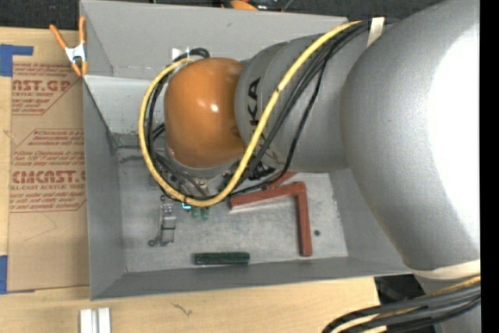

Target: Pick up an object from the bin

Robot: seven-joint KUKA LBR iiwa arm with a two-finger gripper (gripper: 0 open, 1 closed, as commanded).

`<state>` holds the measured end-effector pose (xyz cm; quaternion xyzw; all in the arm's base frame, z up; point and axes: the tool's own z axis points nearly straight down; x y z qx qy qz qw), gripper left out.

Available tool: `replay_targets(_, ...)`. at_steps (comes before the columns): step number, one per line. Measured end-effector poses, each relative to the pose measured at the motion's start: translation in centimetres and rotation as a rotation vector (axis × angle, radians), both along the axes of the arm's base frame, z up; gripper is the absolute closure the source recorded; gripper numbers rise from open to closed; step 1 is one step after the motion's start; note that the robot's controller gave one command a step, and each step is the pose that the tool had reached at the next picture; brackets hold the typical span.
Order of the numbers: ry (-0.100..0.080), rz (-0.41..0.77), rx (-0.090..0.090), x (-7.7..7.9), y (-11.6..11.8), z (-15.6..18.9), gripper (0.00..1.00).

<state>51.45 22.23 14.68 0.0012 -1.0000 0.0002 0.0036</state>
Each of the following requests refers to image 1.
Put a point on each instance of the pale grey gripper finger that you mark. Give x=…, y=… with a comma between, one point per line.
x=168, y=209
x=167, y=236

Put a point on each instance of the dark green flat block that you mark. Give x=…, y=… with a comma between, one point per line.
x=221, y=258

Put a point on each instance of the grey metal bin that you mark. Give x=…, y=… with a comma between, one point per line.
x=249, y=234

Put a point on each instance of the brown cardboard board red print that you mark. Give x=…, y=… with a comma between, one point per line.
x=43, y=152

